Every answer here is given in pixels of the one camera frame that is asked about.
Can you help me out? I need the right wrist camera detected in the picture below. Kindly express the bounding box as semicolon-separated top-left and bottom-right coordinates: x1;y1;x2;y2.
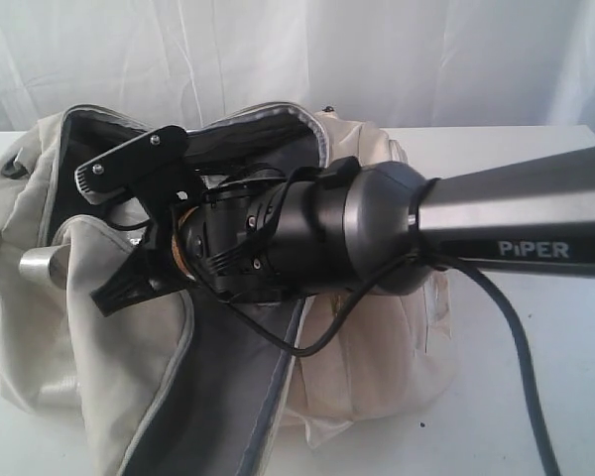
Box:
74;125;206;221

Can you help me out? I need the cream fabric duffel bag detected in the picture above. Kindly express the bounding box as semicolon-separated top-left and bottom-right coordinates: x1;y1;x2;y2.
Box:
0;105;456;475

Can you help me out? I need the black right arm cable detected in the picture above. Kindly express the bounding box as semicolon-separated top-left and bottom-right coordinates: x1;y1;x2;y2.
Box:
103;163;595;476

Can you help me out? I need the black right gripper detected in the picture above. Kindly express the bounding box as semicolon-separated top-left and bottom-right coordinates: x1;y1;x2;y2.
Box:
89;163;289;317

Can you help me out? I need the white backdrop curtain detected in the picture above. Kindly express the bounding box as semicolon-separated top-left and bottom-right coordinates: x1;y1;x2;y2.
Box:
0;1;595;133

